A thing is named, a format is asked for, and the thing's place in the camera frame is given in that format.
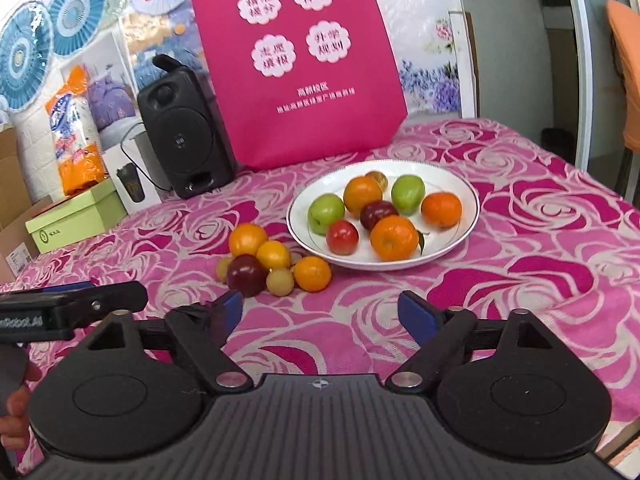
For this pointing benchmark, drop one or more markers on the dark purple plum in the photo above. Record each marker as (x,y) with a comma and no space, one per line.
(378,214)
(246,276)

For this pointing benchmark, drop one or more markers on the person's left hand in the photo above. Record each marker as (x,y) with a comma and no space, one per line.
(14,430)

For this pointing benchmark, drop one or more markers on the small orange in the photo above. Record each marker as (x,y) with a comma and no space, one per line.
(274,255)
(312,274)

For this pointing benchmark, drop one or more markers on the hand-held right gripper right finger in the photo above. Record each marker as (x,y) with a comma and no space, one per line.
(415,316)

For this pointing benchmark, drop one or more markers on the blue bedding poster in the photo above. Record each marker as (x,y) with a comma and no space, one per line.
(160,25)

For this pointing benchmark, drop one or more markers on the cardboard box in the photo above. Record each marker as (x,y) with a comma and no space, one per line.
(15,230)

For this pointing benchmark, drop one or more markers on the blue fan wall poster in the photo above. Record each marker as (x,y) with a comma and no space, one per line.
(50,25)

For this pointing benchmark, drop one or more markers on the tangerine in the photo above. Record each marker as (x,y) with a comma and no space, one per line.
(394,237)
(441,209)

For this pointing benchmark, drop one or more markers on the pink rose printed blanket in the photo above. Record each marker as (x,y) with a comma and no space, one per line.
(525,240)

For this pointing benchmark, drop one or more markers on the small green jujube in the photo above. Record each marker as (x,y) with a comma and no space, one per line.
(222,267)

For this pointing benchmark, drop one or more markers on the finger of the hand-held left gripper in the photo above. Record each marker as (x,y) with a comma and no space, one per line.
(110,302)
(67,287)

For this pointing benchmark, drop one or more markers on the black speaker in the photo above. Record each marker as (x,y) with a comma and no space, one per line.
(185,140)

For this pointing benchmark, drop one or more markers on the red-green jujube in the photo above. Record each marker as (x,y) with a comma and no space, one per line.
(377,179)

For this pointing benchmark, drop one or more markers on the pink fabric bag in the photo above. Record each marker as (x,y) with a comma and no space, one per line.
(300,110)

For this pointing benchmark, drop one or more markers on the yellow jujube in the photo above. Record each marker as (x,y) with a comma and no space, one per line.
(279,281)

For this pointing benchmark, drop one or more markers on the green apple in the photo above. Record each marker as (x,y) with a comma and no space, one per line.
(326,212)
(407,194)

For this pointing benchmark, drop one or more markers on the floral wall poster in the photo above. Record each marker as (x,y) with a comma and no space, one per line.
(430,50)

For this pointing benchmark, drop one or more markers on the orange chair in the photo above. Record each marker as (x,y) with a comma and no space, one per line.
(627,75)

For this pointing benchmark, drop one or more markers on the white cup box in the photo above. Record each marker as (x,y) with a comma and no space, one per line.
(132,180)

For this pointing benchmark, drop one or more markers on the white round plate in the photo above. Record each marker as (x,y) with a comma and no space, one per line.
(450,245)

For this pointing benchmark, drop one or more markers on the red plum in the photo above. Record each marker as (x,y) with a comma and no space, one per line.
(342,236)

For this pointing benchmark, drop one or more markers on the large orange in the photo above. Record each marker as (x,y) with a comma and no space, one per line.
(362,194)

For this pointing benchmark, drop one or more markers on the purple bedding poster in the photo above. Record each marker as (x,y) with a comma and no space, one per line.
(110,95)

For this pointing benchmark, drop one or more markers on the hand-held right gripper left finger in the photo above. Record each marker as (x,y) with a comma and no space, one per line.
(231,310)

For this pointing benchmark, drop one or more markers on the white mirror frame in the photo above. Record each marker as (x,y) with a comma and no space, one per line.
(577,60)

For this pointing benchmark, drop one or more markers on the orange paper cup package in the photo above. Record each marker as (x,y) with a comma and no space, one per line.
(75,130)

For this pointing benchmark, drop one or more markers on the green shoe box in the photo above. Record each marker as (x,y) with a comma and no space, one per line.
(75,217)

